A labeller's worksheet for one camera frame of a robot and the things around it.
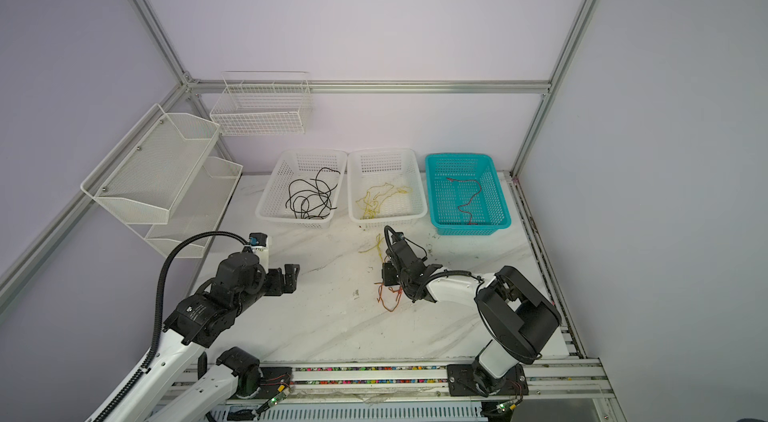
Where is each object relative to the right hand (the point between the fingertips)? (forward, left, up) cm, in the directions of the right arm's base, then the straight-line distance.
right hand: (383, 267), depth 90 cm
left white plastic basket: (+35, +33, -1) cm, 48 cm away
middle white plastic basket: (+45, -5, 0) cm, 45 cm away
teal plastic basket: (+34, -30, -4) cm, 46 cm away
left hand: (-8, +26, +14) cm, 31 cm away
